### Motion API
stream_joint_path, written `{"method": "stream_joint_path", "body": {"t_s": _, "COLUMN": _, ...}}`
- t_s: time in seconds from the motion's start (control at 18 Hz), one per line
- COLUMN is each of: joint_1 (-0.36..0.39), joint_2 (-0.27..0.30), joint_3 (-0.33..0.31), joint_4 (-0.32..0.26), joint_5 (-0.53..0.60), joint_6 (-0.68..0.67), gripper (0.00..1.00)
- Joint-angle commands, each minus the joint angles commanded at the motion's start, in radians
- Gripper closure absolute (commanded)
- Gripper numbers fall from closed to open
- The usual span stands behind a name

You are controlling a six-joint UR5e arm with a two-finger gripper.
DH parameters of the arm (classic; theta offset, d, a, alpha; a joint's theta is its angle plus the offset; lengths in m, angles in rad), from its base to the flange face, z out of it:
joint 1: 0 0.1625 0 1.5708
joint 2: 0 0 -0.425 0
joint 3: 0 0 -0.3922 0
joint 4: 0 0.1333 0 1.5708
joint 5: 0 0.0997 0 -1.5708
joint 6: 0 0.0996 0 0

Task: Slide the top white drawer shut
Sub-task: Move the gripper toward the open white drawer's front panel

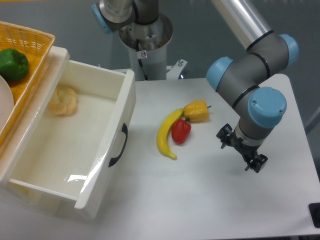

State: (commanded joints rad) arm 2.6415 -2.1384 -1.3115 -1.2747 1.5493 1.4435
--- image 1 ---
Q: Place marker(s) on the orange woven basket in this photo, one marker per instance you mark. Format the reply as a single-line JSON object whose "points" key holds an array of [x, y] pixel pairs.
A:
{"points": [[23, 51]]}

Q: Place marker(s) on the yellow banana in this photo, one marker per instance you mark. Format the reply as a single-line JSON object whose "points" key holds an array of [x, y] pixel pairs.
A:
{"points": [[163, 132]]}

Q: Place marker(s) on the black corner device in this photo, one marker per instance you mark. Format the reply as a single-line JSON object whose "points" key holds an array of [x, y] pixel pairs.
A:
{"points": [[314, 209]]}

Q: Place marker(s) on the white mounting bracket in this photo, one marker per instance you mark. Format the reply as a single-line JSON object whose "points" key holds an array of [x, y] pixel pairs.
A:
{"points": [[175, 72]]}

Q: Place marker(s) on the white plate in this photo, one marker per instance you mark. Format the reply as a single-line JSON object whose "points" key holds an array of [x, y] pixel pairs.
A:
{"points": [[6, 102]]}

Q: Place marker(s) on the white drawer cabinet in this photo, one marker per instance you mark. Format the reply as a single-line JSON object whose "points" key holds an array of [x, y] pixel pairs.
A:
{"points": [[44, 161]]}

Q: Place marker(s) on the beige bread roll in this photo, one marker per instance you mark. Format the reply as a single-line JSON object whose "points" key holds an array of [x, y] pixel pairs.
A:
{"points": [[63, 101]]}

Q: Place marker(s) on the yellow bell pepper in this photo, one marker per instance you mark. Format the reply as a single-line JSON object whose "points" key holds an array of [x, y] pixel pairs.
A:
{"points": [[196, 111]]}

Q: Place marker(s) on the green bell pepper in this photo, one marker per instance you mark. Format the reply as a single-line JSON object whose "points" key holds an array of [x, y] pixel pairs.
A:
{"points": [[14, 65]]}

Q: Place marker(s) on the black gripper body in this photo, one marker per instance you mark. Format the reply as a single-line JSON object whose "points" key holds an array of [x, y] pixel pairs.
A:
{"points": [[248, 152]]}

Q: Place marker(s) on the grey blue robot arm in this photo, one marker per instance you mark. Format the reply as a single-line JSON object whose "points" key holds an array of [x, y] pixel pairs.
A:
{"points": [[239, 82]]}

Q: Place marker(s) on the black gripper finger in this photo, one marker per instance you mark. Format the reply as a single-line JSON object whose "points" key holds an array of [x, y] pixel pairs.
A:
{"points": [[224, 135], [255, 161]]}

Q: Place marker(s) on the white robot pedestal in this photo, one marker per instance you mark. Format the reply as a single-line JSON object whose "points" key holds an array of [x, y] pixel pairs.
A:
{"points": [[147, 48]]}

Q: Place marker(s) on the black top drawer handle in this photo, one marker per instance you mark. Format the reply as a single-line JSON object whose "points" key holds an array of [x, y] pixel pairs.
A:
{"points": [[121, 145]]}

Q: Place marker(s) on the red bell pepper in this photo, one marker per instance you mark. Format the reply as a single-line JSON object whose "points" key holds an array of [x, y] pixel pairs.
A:
{"points": [[180, 131]]}

